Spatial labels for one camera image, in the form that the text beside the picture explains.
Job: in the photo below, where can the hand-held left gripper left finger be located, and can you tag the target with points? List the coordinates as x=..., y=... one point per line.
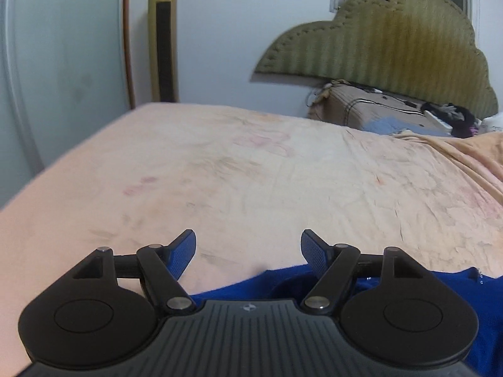
x=182, y=252

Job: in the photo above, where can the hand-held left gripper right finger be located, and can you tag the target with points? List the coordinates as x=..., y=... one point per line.
x=314, y=252

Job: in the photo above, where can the blue beaded sweater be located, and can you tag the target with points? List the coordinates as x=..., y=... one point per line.
x=487, y=302

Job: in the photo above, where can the dark clothes pile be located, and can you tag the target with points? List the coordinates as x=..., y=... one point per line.
x=456, y=116

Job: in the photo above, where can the bed with pink sheet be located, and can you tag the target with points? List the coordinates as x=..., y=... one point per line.
x=235, y=172

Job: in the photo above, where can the folded brown patterned blanket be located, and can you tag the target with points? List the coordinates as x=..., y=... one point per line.
x=353, y=106

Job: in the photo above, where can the peach blanket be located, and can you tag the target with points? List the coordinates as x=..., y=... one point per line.
x=463, y=153

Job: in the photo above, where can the gold tower fan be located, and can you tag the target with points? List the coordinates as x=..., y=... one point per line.
x=163, y=39

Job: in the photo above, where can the white printed quilt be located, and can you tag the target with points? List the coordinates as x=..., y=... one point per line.
x=494, y=125

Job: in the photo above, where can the green padded headboard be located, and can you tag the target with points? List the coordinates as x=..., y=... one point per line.
x=385, y=43

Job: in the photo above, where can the pale wardrobe door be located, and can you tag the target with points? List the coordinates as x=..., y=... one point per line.
x=59, y=66

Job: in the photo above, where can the curved wooden door frame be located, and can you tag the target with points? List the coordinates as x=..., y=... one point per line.
x=128, y=39

